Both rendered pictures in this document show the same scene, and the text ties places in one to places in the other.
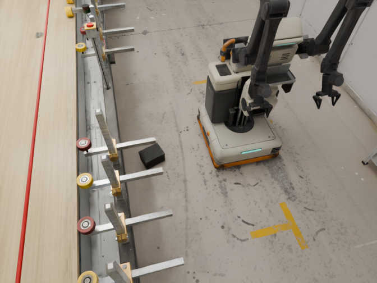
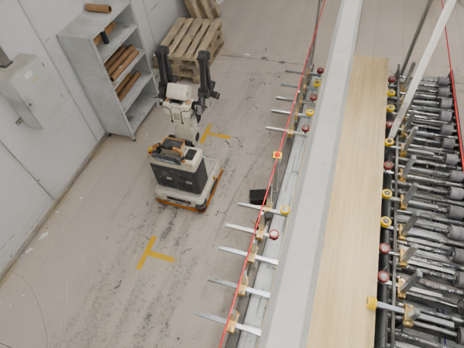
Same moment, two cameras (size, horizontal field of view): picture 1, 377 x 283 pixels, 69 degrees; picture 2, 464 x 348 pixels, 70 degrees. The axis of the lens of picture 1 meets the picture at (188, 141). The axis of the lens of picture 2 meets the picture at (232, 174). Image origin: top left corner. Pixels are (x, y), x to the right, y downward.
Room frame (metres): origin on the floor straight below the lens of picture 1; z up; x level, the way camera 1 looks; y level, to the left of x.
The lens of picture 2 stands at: (3.30, 1.43, 3.29)
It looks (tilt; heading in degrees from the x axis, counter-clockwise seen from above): 52 degrees down; 218
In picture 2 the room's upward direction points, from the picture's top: 6 degrees counter-clockwise
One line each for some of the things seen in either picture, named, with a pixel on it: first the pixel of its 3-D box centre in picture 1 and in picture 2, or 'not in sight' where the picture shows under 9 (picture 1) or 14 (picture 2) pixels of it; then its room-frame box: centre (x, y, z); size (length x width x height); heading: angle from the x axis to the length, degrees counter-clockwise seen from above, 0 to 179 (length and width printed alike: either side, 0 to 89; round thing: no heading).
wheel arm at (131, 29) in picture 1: (109, 32); (250, 231); (2.22, 0.72, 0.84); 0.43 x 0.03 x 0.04; 105
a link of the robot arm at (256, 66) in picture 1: (266, 45); (206, 72); (1.20, -0.37, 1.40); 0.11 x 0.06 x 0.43; 105
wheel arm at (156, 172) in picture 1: (124, 178); (291, 114); (0.77, 0.35, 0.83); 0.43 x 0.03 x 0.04; 105
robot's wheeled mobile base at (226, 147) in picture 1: (237, 129); (189, 180); (1.71, -0.47, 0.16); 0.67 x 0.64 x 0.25; 15
